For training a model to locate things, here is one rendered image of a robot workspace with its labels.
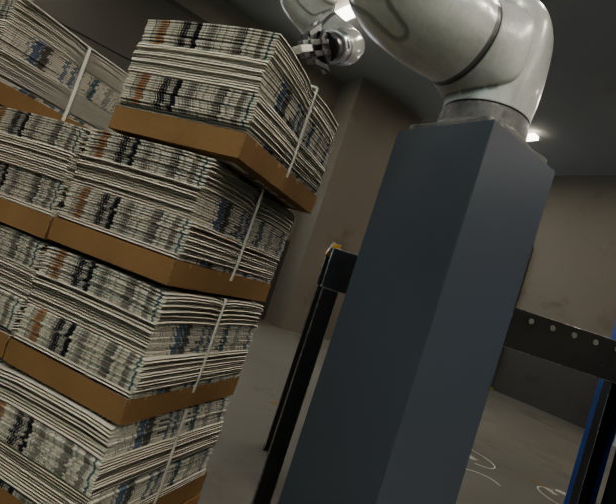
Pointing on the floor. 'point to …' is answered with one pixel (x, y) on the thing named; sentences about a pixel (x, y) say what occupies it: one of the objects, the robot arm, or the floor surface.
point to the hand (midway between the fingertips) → (301, 49)
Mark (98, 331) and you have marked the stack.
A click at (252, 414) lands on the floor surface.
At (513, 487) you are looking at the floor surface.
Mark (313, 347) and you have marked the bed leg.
